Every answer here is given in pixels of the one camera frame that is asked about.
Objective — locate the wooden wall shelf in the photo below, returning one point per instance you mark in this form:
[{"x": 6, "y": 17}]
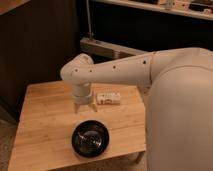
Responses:
[{"x": 175, "y": 7}]

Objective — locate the vertical metal pole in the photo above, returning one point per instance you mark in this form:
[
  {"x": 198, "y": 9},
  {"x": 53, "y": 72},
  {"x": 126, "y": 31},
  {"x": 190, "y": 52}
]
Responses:
[{"x": 90, "y": 31}]

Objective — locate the wooden side table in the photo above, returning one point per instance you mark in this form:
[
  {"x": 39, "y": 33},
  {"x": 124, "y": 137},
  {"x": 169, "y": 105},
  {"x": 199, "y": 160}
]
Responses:
[{"x": 43, "y": 138}]

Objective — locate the metal beam rail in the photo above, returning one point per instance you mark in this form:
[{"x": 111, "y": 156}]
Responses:
[{"x": 105, "y": 49}]

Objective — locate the black ceramic bowl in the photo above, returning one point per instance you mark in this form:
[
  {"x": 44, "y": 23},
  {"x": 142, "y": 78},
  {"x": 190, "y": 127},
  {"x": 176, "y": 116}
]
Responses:
[{"x": 90, "y": 138}]

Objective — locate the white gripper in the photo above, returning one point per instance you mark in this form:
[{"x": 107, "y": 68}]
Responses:
[{"x": 83, "y": 96}]

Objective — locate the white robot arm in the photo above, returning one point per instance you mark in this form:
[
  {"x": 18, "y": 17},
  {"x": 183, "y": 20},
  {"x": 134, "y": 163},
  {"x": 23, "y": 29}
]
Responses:
[{"x": 177, "y": 86}]

